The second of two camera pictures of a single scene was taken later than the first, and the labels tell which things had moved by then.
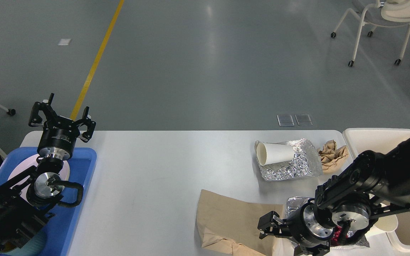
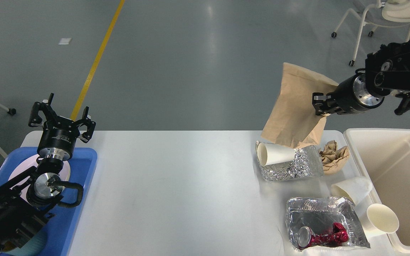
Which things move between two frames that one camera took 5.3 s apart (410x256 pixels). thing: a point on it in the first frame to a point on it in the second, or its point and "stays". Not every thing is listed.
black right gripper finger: (317, 249) to (320, 110)
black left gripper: (58, 137) stays
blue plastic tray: (58, 229) stays
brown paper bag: (229, 225) to (291, 121)
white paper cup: (269, 154) stays
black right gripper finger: (269, 224) to (319, 100)
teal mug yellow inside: (34, 247) stays
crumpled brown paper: (333, 159) stays
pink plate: (26, 163) stays
